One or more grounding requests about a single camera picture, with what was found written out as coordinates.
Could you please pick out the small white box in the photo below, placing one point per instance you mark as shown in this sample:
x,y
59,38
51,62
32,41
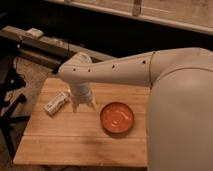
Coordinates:
x,y
34,33

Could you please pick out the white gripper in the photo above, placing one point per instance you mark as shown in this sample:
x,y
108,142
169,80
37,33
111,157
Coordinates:
x,y
81,93

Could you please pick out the orange ceramic bowl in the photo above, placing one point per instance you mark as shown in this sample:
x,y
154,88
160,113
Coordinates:
x,y
116,118

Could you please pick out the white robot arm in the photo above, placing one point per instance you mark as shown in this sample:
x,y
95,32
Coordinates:
x,y
179,119

